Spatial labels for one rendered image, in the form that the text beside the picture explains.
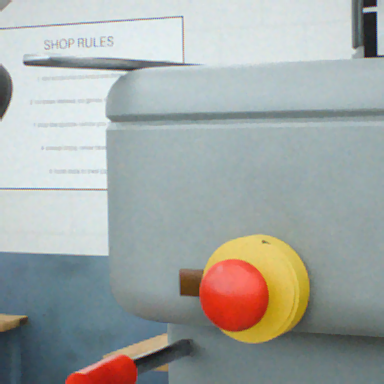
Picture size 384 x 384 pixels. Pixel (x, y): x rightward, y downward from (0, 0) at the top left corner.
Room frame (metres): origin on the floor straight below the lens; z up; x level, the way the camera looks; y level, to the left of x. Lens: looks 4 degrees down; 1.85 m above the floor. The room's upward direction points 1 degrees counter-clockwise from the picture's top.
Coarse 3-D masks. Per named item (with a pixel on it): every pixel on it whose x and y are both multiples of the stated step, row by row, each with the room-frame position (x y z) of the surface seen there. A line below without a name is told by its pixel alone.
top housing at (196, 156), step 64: (256, 64) 0.69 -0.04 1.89; (320, 64) 0.67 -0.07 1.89; (128, 128) 0.72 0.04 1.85; (192, 128) 0.69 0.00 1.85; (256, 128) 0.67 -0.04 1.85; (320, 128) 0.66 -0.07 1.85; (128, 192) 0.72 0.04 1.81; (192, 192) 0.69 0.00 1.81; (256, 192) 0.67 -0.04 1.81; (320, 192) 0.66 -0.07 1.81; (128, 256) 0.72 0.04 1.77; (192, 256) 0.69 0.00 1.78; (320, 256) 0.66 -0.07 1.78; (192, 320) 0.70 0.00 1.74; (320, 320) 0.66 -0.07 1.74
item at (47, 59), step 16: (32, 64) 0.68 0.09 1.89; (48, 64) 0.68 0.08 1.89; (64, 64) 0.69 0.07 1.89; (80, 64) 0.70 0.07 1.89; (96, 64) 0.72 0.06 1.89; (112, 64) 0.74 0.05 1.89; (128, 64) 0.75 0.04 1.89; (144, 64) 0.77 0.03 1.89; (160, 64) 0.79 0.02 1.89; (176, 64) 0.81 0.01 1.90; (192, 64) 0.83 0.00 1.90
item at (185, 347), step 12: (156, 348) 0.77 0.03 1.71; (168, 348) 0.77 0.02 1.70; (180, 348) 0.79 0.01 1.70; (192, 348) 0.80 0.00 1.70; (108, 360) 0.71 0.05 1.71; (120, 360) 0.71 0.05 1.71; (132, 360) 0.72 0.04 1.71; (144, 360) 0.74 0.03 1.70; (156, 360) 0.75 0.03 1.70; (168, 360) 0.77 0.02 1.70; (84, 372) 0.68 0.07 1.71; (96, 372) 0.69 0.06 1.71; (108, 372) 0.69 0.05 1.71; (120, 372) 0.70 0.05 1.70; (132, 372) 0.71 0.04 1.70; (144, 372) 0.74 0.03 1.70
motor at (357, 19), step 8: (352, 0) 1.10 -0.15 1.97; (360, 0) 1.07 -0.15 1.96; (352, 8) 1.10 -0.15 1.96; (360, 8) 1.07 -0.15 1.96; (352, 16) 1.10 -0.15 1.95; (360, 16) 1.07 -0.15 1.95; (352, 24) 1.10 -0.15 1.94; (360, 24) 1.07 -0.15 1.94; (352, 32) 1.10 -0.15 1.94; (360, 32) 1.07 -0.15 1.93; (352, 40) 1.10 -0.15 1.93; (360, 40) 1.07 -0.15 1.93; (360, 48) 1.08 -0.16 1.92; (352, 56) 1.09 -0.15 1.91; (360, 56) 1.07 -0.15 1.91
